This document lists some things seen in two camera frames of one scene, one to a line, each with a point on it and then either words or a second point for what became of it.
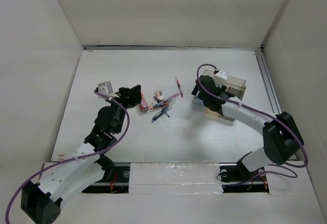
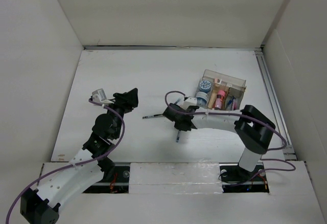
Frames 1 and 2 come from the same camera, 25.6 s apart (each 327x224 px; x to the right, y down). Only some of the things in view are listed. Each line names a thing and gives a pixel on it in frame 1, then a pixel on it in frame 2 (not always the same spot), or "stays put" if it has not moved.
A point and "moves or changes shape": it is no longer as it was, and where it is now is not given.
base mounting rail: (235, 178) stays put
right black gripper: (222, 88) to (177, 125)
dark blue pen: (163, 110) to (178, 137)
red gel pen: (179, 87) moves or changes shape
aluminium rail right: (268, 81) stays put
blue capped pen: (161, 103) to (178, 101)
